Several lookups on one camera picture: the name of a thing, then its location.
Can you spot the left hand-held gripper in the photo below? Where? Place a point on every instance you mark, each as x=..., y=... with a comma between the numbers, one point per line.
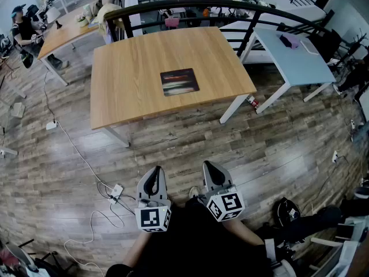
x=151, y=216

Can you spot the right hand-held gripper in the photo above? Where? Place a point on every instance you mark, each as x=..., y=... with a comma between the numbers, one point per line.
x=227, y=205

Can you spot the person's left forearm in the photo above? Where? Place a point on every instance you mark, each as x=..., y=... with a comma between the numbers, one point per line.
x=135, y=250

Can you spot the person's right forearm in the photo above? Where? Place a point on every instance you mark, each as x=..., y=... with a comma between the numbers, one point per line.
x=242, y=231

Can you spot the person's light shoe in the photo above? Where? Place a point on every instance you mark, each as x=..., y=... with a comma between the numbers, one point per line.
x=194, y=192

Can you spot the white power strip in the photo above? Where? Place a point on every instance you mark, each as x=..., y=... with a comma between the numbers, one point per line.
x=116, y=191
x=335, y=156
x=52, y=125

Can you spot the person's black clothing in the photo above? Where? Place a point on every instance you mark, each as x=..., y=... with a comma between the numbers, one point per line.
x=190, y=241

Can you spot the black backpack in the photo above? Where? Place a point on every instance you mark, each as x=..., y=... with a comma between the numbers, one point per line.
x=285, y=212

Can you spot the red and white box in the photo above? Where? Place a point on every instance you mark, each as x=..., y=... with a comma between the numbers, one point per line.
x=253, y=101

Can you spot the black cloth bundle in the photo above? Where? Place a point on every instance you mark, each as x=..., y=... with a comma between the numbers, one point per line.
x=314, y=222

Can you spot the large wooden table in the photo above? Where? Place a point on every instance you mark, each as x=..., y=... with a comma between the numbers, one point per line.
x=129, y=76

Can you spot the light blue table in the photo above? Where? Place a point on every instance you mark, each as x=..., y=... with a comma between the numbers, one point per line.
x=291, y=59

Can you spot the purple pouch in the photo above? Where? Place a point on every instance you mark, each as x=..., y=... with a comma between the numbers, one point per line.
x=289, y=41

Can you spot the white notebook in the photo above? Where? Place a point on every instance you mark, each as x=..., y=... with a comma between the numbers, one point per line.
x=309, y=47

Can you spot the pink chair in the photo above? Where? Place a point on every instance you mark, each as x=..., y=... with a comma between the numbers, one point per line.
x=172, y=22

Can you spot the black chair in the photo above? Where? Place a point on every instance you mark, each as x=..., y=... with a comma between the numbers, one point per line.
x=327, y=46

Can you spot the long wooden table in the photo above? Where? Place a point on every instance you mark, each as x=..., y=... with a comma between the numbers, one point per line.
x=66, y=36

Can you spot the black metal railing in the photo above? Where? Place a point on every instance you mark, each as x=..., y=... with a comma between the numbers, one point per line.
x=184, y=4

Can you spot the beige jacket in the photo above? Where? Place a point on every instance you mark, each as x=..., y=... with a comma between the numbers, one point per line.
x=108, y=14

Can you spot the potted flower plant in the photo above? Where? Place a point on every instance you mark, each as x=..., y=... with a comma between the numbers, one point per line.
x=82, y=20

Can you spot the dark coat rack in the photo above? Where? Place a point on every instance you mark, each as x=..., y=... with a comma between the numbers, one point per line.
x=356, y=43

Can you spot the white table lamp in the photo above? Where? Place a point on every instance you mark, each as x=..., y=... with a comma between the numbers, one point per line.
x=52, y=14

